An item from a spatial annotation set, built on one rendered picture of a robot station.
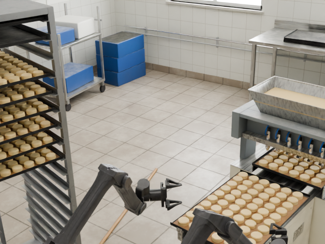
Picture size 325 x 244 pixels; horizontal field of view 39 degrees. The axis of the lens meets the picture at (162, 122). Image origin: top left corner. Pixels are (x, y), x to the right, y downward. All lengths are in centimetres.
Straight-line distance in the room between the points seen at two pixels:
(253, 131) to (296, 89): 33
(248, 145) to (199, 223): 139
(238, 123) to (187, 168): 183
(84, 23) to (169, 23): 138
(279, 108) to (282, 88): 25
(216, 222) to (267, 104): 118
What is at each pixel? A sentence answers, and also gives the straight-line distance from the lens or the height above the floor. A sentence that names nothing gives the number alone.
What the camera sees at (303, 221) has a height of 75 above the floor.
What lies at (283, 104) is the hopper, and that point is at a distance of 248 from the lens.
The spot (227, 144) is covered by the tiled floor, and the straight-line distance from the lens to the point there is 483.
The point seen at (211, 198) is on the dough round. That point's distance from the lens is 231.
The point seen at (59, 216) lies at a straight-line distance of 284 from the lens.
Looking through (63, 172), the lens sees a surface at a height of 95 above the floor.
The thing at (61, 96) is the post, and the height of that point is 139.
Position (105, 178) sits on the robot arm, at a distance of 173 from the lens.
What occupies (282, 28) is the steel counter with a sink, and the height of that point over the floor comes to 88.
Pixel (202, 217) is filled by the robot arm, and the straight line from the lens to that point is 148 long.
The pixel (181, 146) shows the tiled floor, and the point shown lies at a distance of 476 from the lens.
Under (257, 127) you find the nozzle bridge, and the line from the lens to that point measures 267.
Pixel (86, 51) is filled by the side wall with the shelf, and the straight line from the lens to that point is 695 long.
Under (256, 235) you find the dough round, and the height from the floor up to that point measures 92.
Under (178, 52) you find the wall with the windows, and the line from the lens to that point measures 673.
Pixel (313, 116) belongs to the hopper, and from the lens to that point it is 244.
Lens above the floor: 221
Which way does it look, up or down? 25 degrees down
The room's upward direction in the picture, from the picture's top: 1 degrees counter-clockwise
